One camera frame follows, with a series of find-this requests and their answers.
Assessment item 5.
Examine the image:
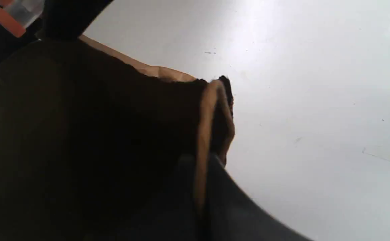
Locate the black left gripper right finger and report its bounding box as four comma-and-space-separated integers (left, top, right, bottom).
178, 154, 313, 241

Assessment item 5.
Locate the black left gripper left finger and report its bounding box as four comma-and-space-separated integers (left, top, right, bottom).
40, 0, 113, 41

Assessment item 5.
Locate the orange-capped clear tube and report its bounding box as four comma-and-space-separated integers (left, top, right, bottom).
0, 0, 45, 38

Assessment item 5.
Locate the brown paper bag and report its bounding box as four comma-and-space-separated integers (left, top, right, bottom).
0, 39, 235, 241

